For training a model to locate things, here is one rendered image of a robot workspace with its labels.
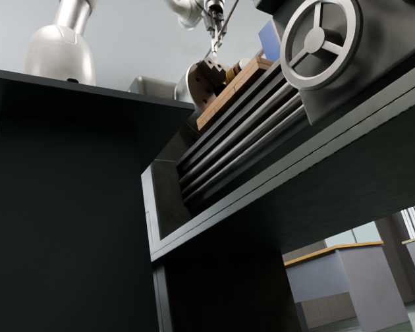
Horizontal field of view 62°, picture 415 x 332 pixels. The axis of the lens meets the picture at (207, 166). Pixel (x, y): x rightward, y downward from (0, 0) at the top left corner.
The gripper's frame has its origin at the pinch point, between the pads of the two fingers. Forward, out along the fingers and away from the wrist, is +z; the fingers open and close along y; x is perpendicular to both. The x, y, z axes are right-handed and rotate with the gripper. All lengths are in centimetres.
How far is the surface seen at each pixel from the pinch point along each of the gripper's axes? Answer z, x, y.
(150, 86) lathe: 23.4, 13.0, -23.6
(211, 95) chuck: 33.1, -1.4, -5.8
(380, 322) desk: 97, 139, 227
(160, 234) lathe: 81, 13, -19
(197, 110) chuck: 40.8, -0.6, -10.9
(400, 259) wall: -21, 323, 555
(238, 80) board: 51, -28, -13
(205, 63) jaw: 22.5, -5.4, -9.2
